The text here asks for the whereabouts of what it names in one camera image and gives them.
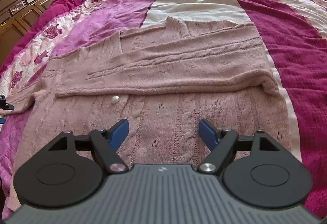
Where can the pink knit sweater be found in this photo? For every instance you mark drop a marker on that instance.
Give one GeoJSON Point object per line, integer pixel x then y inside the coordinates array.
{"type": "Point", "coordinates": [163, 65]}

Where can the carved wooden headboard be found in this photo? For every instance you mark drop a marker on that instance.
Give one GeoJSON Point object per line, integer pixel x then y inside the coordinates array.
{"type": "Point", "coordinates": [23, 6]}

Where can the magenta white striped bedspread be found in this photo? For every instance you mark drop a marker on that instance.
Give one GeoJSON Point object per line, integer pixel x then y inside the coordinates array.
{"type": "Point", "coordinates": [293, 34]}

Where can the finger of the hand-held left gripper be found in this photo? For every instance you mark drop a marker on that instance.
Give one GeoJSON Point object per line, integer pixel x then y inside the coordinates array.
{"type": "Point", "coordinates": [5, 105]}

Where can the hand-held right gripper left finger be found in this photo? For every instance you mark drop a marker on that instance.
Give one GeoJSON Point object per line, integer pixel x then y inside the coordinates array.
{"type": "Point", "coordinates": [120, 133]}

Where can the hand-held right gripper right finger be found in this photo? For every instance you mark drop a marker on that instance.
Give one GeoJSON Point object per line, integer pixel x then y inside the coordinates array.
{"type": "Point", "coordinates": [207, 134]}

